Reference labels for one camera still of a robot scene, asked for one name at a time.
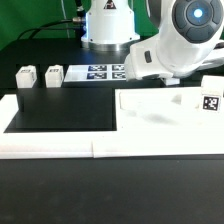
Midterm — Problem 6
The black cable connector upright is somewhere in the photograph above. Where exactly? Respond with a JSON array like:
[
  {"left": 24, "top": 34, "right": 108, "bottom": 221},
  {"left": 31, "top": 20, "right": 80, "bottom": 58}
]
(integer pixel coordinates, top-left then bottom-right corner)
[{"left": 75, "top": 0, "right": 85, "bottom": 18}]

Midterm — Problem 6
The white sheet with fiducial markers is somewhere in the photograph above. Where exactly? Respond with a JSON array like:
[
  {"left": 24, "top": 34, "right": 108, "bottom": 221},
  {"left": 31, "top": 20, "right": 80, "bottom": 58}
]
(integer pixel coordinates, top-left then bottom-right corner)
[{"left": 64, "top": 64, "right": 126, "bottom": 82}]

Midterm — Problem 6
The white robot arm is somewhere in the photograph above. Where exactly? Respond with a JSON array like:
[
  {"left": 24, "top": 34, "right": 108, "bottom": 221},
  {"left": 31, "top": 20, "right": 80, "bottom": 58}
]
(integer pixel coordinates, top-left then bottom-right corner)
[{"left": 81, "top": 0, "right": 224, "bottom": 80}]

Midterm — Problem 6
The white U-shaped obstacle fence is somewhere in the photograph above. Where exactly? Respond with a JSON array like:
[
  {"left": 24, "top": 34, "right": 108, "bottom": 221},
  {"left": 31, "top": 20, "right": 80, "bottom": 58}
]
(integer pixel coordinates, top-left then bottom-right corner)
[{"left": 0, "top": 94, "right": 224, "bottom": 159}]

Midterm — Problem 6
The black cable thick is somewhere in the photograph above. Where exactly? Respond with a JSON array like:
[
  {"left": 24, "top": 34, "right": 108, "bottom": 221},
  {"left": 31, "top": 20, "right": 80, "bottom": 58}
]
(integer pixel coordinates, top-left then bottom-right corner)
[{"left": 17, "top": 17, "right": 86, "bottom": 40}]

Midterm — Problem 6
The thin white cable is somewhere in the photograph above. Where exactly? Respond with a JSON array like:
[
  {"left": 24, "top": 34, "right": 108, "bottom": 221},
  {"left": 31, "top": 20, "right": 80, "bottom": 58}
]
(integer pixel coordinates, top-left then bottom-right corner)
[{"left": 59, "top": 0, "right": 71, "bottom": 39}]

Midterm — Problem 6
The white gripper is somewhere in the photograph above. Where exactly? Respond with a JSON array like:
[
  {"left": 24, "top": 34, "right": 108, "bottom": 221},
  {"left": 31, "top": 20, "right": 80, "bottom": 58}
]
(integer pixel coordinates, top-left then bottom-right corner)
[{"left": 124, "top": 36, "right": 177, "bottom": 81}]

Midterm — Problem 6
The white square table top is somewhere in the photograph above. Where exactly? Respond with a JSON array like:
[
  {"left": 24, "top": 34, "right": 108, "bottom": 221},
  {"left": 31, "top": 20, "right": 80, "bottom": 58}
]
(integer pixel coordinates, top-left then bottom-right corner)
[{"left": 115, "top": 87, "right": 224, "bottom": 131}]

